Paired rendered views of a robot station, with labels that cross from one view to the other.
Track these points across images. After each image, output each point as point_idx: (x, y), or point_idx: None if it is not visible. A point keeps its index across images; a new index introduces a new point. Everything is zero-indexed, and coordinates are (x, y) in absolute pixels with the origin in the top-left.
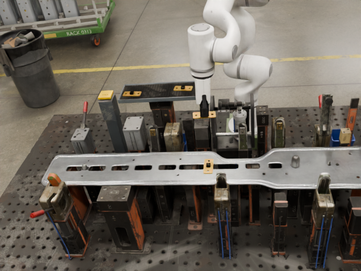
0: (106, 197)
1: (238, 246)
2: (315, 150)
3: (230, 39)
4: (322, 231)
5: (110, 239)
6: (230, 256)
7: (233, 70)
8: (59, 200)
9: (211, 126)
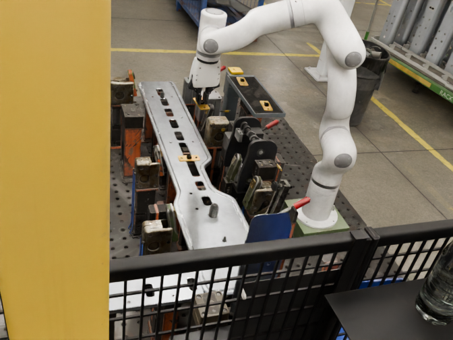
0: (125, 107)
1: None
2: (245, 229)
3: (213, 32)
4: None
5: None
6: (130, 231)
7: (320, 133)
8: (116, 88)
9: (229, 138)
